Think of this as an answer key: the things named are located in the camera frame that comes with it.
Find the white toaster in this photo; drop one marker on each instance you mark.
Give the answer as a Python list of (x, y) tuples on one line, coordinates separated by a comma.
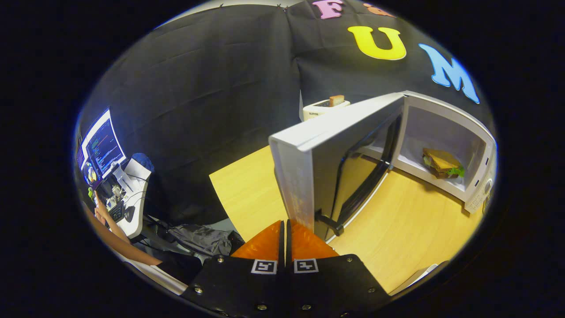
[(318, 111)]

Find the white rectangular tray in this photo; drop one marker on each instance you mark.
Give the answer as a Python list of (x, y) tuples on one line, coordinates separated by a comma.
[(415, 278)]

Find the white microwave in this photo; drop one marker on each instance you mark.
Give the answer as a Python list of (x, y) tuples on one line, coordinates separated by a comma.
[(318, 132)]

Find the computer monitor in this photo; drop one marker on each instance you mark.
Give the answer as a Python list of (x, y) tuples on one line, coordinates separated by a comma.
[(103, 148)]

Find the toast slice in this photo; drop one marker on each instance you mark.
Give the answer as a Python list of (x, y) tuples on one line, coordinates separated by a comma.
[(337, 100)]

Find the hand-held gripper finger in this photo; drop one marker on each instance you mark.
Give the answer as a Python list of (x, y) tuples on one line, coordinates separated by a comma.
[(289, 247), (281, 247)]

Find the black keyboard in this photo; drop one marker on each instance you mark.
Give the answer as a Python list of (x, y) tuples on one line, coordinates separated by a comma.
[(116, 212)]

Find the blue round object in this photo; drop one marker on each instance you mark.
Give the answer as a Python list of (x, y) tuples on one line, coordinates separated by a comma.
[(143, 160)]

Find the white office desk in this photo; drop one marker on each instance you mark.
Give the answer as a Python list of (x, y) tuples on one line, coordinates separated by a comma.
[(137, 223)]

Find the lettuce sandwich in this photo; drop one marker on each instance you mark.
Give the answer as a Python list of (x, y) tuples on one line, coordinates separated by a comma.
[(441, 161)]

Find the black computer mouse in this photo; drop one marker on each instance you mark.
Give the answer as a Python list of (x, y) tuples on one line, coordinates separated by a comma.
[(129, 213)]

